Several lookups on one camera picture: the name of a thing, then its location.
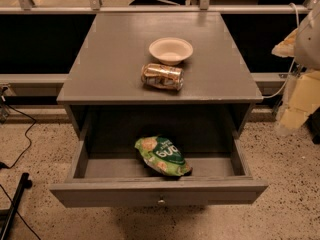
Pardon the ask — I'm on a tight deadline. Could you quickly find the gold crushed soda can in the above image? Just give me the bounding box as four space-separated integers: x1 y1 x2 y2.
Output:
141 63 184 91

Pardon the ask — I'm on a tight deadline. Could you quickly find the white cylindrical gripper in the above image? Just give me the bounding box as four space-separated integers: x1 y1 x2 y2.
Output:
271 2 320 136

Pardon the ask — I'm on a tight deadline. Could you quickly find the grey wooden cabinet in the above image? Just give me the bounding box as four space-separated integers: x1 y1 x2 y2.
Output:
56 11 264 138

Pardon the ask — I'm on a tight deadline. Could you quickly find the metal railing frame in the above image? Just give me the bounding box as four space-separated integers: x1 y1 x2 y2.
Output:
1 0 319 88

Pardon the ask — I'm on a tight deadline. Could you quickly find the green rice chip bag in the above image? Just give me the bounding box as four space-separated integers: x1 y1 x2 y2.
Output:
135 136 192 177

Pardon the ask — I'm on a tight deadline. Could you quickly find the white paper bowl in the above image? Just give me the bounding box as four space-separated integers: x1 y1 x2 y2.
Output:
149 37 193 66

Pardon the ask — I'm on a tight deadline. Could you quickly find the black floor cable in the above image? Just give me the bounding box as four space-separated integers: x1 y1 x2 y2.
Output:
0 87 37 170

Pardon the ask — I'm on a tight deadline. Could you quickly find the grey open top drawer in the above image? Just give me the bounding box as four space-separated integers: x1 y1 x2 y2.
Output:
49 107 269 209

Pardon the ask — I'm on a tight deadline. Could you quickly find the black stand leg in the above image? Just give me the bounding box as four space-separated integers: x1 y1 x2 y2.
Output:
0 173 32 240

